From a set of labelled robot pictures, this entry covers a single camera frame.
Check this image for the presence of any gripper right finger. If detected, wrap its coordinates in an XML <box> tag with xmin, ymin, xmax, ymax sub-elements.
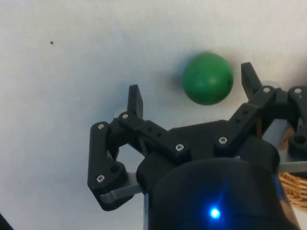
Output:
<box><xmin>213</xmin><ymin>62</ymin><xmax>307</xmax><ymax>162</ymax></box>

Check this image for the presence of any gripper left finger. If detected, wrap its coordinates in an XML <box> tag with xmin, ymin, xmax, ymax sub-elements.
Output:
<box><xmin>86</xmin><ymin>84</ymin><xmax>192</xmax><ymax>211</ymax></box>

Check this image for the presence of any green ball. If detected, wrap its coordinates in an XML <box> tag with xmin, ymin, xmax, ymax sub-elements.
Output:
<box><xmin>182</xmin><ymin>51</ymin><xmax>235</xmax><ymax>105</ymax></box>

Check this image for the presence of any brown wicker basket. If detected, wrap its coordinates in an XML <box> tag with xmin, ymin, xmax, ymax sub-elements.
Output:
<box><xmin>277</xmin><ymin>126</ymin><xmax>307</xmax><ymax>213</ymax></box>

